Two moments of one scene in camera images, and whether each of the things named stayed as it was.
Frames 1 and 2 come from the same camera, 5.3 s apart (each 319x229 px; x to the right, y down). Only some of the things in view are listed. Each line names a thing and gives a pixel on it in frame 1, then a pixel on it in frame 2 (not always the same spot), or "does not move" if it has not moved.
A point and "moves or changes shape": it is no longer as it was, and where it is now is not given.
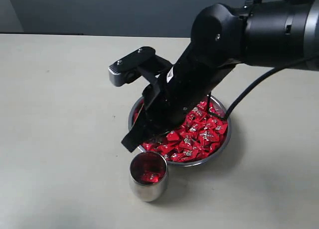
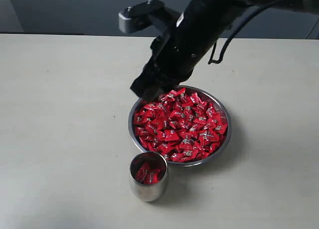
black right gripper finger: [136, 136] -> [139, 85]
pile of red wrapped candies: [198, 135] does not move
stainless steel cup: [148, 175] does not move
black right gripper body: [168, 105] -> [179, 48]
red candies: [149, 175] moves or changes shape
